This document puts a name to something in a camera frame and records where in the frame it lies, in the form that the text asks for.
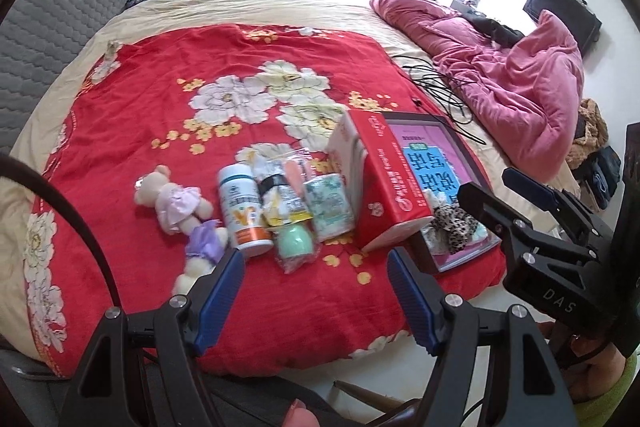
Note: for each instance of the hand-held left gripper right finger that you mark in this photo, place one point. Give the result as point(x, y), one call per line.
point(412, 302)

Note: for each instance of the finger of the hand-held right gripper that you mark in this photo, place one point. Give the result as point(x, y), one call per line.
point(490, 207)
point(530, 191)

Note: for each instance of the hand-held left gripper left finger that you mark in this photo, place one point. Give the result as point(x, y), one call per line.
point(220, 302)

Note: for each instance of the white patterned scrunchie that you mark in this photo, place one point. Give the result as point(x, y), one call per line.
point(480, 234)

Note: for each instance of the leopard print scrunchie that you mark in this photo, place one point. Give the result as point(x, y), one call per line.
point(452, 227)

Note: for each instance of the pink book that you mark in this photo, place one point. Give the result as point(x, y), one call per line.
point(425, 142)
point(424, 259)

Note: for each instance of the teddy bear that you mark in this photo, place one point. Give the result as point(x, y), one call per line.
point(172, 202)
point(202, 242)

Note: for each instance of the clear bag with green sponge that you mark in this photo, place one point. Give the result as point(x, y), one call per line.
point(295, 247)

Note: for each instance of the green floral tissue pack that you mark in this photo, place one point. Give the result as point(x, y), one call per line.
point(327, 207)

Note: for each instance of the clear bag with pink puff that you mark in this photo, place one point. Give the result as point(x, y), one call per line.
point(287, 177)

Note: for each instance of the person's right forearm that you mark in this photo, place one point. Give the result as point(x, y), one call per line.
point(615, 402)

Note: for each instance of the person's right hand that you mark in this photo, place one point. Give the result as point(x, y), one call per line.
point(590, 372)

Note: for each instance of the person's left hand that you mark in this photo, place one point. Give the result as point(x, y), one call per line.
point(302, 414)

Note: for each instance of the dark bags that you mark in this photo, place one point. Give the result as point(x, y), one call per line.
point(602, 179)

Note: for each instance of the brown fluffy garment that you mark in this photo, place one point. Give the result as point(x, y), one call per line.
point(590, 127)

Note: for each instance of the red tissue box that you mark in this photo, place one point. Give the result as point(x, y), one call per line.
point(395, 187)

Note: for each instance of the white supplement bottle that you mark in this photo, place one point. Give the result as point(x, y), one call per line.
point(242, 207)

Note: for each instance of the wooden rod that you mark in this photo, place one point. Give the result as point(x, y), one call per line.
point(370, 394)

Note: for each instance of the pink quilt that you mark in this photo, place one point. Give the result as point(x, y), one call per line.
point(500, 82)

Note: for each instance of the black garment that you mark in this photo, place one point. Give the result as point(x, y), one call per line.
point(495, 29)

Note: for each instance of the black television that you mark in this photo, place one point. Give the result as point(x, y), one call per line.
point(560, 17)

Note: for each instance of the red floral blanket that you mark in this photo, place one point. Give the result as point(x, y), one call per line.
point(150, 117)

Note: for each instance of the grey quilted headboard cover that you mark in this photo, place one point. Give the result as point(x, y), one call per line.
point(60, 7)

